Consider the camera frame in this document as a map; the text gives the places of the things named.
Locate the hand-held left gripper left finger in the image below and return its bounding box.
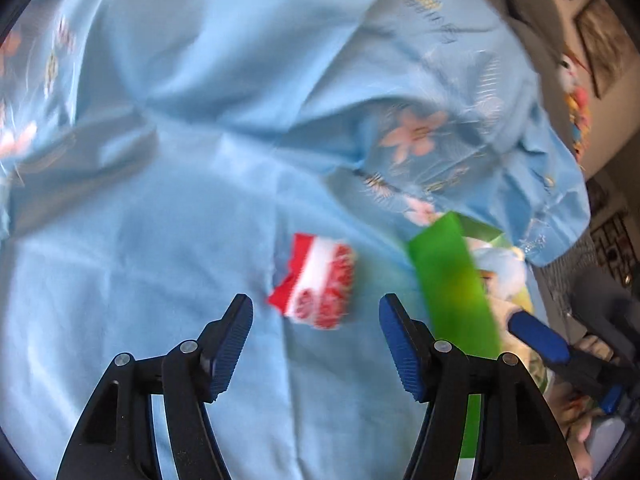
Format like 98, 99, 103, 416
55, 294, 255, 480

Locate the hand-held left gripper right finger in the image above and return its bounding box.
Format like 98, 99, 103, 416
378, 294, 576, 480

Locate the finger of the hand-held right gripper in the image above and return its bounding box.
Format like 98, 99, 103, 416
506, 309, 630, 402
599, 388, 626, 416

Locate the green cardboard box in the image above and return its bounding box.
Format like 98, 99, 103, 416
406, 211, 556, 480

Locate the red white packet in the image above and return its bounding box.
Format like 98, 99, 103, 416
266, 232, 358, 332

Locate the grey knit blanket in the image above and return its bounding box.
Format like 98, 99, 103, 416
540, 240, 596, 311

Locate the blue floral bedsheet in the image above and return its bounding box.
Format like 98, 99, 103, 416
0, 0, 591, 480

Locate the colourful plush toy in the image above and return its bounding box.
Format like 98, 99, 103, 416
557, 52, 594, 162

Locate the dark wall shelf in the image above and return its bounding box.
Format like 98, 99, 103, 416
590, 212, 640, 286

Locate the dark picture frame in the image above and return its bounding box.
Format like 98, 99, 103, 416
575, 0, 632, 99

